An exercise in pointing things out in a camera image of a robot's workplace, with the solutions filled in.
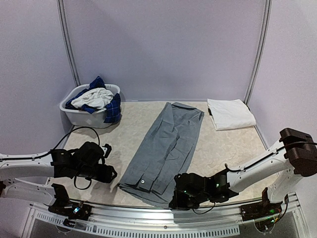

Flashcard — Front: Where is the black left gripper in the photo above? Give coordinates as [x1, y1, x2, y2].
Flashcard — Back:
[76, 164, 117, 183]

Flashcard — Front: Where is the grey garment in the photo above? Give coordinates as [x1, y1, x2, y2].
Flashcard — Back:
[118, 102, 204, 208]

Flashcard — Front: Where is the white and green raglan shirt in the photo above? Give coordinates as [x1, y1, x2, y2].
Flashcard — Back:
[207, 99, 256, 131]

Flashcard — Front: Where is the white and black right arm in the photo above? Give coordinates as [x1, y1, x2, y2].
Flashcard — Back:
[168, 128, 317, 216]

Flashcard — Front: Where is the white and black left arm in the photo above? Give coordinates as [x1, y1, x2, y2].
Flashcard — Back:
[0, 142, 117, 215]

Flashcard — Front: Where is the white plastic laundry basket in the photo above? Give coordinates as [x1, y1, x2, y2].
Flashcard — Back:
[59, 84, 115, 128]

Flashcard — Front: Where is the blue plaid garment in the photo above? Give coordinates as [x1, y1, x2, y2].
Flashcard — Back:
[66, 76, 121, 124]

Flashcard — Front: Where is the white garment in basket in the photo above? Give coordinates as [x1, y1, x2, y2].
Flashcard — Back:
[71, 88, 114, 110]

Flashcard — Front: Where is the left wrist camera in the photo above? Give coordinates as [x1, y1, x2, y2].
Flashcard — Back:
[102, 144, 112, 158]

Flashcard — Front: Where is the aluminium front rail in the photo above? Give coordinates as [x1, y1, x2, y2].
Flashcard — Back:
[22, 193, 310, 238]

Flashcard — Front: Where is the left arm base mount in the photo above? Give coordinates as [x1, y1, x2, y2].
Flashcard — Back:
[48, 200, 92, 228]

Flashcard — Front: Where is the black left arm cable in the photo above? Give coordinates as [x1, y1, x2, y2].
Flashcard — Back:
[0, 126, 101, 190]

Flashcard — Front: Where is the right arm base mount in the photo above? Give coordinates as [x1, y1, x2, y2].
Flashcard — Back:
[239, 199, 282, 233]

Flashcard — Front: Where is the left aluminium corner post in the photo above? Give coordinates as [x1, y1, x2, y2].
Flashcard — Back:
[56, 0, 81, 87]

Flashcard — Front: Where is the aluminium corner post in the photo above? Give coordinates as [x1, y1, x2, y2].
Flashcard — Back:
[56, 0, 81, 87]
[242, 0, 272, 106]

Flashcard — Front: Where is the right aluminium corner post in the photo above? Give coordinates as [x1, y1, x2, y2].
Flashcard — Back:
[242, 0, 272, 106]

